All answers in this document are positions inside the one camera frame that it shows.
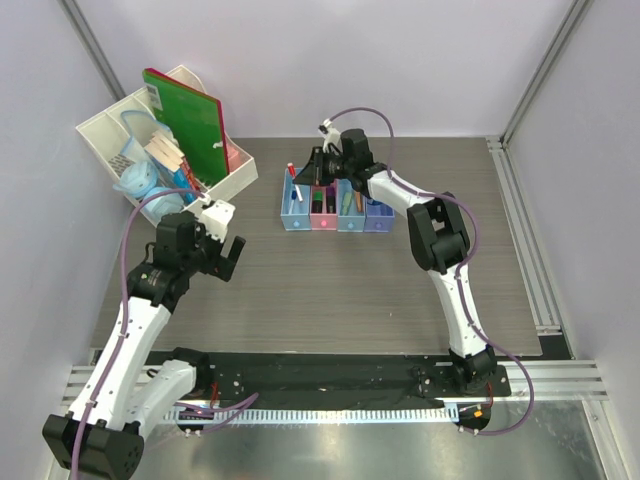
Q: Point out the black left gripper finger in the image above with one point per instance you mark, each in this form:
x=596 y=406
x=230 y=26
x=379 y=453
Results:
x=224 y=269
x=235 y=252

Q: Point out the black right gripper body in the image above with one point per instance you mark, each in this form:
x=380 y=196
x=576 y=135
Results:
x=334 y=168

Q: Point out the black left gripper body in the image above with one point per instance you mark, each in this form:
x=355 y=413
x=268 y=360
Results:
x=207 y=250

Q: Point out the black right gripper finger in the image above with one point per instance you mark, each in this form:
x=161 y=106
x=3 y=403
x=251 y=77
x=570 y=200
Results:
x=317 y=157
x=310 y=175

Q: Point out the blue whiteboard marker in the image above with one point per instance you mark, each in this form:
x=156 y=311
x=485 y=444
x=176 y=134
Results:
x=296 y=193

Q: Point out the green highlighter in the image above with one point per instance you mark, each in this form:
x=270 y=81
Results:
x=317 y=202

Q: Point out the purple highlighter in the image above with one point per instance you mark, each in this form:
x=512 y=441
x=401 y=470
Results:
x=331 y=200

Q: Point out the light green marker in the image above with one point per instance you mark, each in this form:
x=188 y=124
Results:
x=346 y=203

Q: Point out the pastel four-drawer organizer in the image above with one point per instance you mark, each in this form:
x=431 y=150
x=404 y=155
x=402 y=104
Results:
x=297 y=216

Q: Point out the blue round slime jar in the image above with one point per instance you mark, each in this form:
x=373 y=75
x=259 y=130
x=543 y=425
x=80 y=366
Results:
x=371 y=203

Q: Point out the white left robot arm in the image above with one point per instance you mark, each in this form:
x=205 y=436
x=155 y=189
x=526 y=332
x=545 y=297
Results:
x=106 y=427

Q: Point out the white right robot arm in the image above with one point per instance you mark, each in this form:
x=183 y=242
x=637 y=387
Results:
x=439 y=242

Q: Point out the light blue round case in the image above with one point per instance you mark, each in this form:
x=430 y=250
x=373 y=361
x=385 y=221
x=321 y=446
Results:
x=166 y=204

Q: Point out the pink notebook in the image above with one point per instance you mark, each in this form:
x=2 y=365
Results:
x=234 y=160

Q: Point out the blue tape dispenser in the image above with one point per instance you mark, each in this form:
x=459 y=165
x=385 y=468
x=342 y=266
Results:
x=138 y=180

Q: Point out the wooden clips stack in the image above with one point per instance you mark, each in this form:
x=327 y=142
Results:
x=162 y=149

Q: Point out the white desk organizer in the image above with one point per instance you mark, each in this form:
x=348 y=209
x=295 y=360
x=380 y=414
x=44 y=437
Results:
x=96 y=132

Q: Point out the green notebook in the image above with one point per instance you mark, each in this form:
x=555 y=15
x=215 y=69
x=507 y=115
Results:
x=196 y=121

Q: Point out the clear blue measuring cup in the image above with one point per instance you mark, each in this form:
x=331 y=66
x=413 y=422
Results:
x=131 y=128

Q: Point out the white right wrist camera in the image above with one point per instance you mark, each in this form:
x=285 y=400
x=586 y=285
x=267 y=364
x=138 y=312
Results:
x=331 y=136

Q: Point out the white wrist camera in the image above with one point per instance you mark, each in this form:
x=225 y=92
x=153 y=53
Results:
x=216 y=219
x=331 y=136

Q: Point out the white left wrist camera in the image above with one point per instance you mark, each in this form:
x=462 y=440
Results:
x=216 y=219

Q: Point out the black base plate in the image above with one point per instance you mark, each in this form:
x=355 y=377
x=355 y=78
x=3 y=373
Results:
x=279 y=375

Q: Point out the white slotted cable duct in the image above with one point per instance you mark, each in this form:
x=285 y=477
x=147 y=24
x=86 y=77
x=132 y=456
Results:
x=447 y=414

